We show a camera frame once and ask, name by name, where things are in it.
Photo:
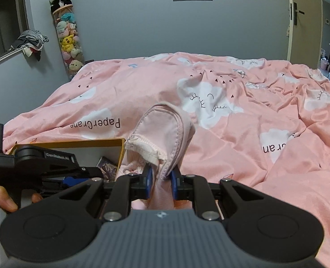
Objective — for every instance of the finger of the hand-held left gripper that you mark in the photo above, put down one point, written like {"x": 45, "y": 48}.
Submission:
{"x": 67, "y": 181}

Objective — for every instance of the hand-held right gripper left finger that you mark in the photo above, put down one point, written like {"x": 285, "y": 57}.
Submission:
{"x": 148, "y": 184}

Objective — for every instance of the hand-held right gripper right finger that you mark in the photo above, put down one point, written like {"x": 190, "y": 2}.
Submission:
{"x": 173, "y": 185}

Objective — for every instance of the orange cardboard box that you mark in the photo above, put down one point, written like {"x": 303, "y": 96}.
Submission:
{"x": 70, "y": 143}

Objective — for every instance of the pink fabric garment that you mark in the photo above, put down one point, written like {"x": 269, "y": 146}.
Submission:
{"x": 162, "y": 134}

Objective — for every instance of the person's left hand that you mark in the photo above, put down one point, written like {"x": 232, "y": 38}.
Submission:
{"x": 1, "y": 198}

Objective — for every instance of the purple printed packet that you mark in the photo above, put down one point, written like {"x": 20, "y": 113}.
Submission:
{"x": 107, "y": 164}

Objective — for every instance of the pink printed duvet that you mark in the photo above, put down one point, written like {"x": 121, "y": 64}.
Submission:
{"x": 237, "y": 117}

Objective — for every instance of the pile of clothes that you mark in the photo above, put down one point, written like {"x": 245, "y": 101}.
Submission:
{"x": 29, "y": 40}

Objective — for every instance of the clear tube of plush toys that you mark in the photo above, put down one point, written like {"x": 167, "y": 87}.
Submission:
{"x": 68, "y": 42}

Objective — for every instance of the dark window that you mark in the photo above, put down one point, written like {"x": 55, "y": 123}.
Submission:
{"x": 3, "y": 14}

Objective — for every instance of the panda plush toy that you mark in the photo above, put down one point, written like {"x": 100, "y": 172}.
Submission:
{"x": 58, "y": 0}

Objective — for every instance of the pink basket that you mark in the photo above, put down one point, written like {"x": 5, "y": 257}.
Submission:
{"x": 325, "y": 63}

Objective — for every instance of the beige door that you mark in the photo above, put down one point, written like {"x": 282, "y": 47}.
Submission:
{"x": 305, "y": 19}

